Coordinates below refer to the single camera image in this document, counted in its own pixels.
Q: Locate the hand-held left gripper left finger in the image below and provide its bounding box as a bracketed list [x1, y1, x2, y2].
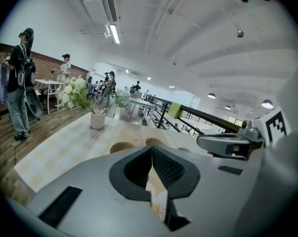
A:
[27, 145, 174, 237]

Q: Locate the black backpack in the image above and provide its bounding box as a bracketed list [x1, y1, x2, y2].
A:
[16, 44, 37, 90]

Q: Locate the fluorescent tube light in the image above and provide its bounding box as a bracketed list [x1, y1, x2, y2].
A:
[108, 23, 121, 45]

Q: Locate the black stair railing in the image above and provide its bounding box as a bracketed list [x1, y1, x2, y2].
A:
[145, 94, 243, 135]

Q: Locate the purple garment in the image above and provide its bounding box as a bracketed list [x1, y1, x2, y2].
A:
[0, 63, 10, 106]

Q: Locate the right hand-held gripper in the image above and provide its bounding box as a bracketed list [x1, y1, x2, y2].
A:
[196, 107, 292, 160]

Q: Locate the white flower bunch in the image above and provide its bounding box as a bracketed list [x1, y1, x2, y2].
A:
[55, 76, 96, 115]

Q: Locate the pale blue flower bunch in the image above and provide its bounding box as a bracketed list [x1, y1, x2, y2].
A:
[103, 87, 132, 115]

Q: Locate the small white desk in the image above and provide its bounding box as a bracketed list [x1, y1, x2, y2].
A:
[34, 79, 65, 115]

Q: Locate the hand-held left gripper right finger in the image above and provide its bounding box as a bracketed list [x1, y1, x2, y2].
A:
[152, 145, 255, 237]

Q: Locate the beige checked tablecloth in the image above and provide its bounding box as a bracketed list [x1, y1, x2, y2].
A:
[14, 112, 211, 226]

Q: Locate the long white table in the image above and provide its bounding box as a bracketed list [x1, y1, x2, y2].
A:
[128, 96, 157, 119]

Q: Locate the white ceiling air conditioner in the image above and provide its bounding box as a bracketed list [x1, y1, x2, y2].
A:
[83, 0, 119, 25]

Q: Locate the dark grey shell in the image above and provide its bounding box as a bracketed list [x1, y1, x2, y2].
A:
[24, 86, 44, 120]

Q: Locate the white flower vase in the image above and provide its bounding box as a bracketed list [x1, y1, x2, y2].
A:
[90, 109, 106, 130]

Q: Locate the dark blue chair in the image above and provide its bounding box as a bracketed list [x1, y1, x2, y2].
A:
[86, 82, 100, 101]

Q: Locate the green cloth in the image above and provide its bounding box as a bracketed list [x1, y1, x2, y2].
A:
[168, 102, 182, 120]

